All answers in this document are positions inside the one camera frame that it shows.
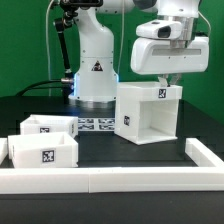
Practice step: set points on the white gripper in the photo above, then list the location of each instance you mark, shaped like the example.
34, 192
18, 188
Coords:
151, 57

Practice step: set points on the white drawer cabinet frame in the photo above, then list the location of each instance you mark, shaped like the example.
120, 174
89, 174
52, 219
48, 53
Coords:
146, 112

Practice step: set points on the white drawer box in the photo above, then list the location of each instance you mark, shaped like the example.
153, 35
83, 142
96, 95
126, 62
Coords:
45, 150
35, 124

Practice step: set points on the white front drawer box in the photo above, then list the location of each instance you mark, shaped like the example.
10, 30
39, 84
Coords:
45, 150

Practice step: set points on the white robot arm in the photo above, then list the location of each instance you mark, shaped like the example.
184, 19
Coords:
96, 80

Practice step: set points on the fiducial marker sheet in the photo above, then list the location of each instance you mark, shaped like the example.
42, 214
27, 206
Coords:
96, 124

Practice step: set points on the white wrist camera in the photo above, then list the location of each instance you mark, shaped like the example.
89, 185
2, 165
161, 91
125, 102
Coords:
160, 29

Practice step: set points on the white right fence rail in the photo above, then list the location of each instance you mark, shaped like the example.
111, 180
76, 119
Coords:
201, 155

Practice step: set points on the white fence rail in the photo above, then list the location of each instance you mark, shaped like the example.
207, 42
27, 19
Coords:
3, 149
99, 180
201, 155

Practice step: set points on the white front fence rail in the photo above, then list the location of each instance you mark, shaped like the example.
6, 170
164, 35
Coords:
99, 180

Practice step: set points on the white left fence rail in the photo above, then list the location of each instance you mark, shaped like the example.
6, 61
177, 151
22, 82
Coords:
3, 149

